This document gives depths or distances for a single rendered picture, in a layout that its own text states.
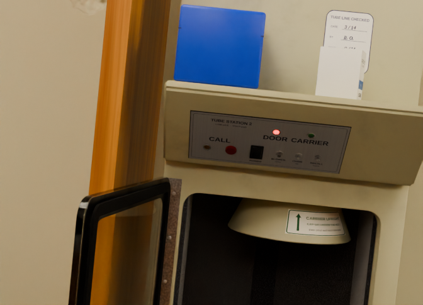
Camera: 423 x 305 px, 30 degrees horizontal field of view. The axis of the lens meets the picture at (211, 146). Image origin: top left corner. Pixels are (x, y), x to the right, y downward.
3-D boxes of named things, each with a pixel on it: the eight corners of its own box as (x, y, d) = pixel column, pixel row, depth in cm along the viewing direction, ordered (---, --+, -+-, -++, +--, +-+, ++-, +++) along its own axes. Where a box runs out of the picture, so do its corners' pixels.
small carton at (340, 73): (320, 97, 100) (326, 49, 99) (360, 101, 98) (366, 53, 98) (315, 95, 95) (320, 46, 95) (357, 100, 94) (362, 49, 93)
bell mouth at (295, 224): (228, 217, 122) (231, 182, 122) (342, 229, 122) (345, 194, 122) (226, 235, 105) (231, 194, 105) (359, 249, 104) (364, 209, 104)
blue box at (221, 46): (179, 83, 102) (186, 13, 102) (255, 91, 102) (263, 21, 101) (172, 80, 92) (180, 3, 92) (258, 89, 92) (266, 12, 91)
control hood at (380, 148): (163, 158, 103) (170, 82, 103) (410, 184, 103) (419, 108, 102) (154, 165, 92) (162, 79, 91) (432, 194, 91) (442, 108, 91)
